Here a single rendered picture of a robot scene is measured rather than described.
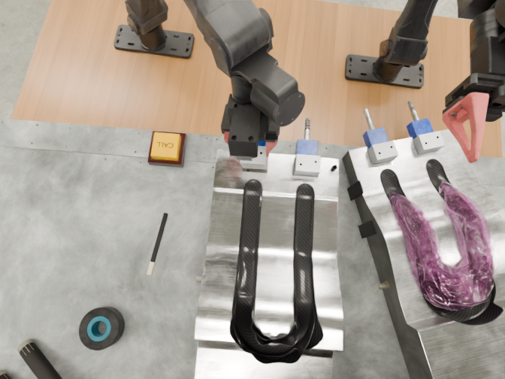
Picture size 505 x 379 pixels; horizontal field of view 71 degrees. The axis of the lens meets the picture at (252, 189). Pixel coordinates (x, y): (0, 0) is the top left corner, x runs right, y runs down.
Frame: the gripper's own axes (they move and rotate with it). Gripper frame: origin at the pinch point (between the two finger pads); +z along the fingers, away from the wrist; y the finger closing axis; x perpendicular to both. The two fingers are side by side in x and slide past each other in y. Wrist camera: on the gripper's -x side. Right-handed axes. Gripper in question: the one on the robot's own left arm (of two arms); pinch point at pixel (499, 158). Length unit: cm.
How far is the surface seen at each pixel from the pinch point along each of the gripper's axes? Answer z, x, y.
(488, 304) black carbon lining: 17.2, 32.1, 19.9
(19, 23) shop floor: -94, 122, -163
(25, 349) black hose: 38, 35, -70
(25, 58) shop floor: -74, 121, -154
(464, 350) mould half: 25.7, 27.9, 12.3
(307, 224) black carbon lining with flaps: 6.1, 31.3, -17.5
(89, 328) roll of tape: 32, 35, -58
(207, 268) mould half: 17.6, 28.8, -36.1
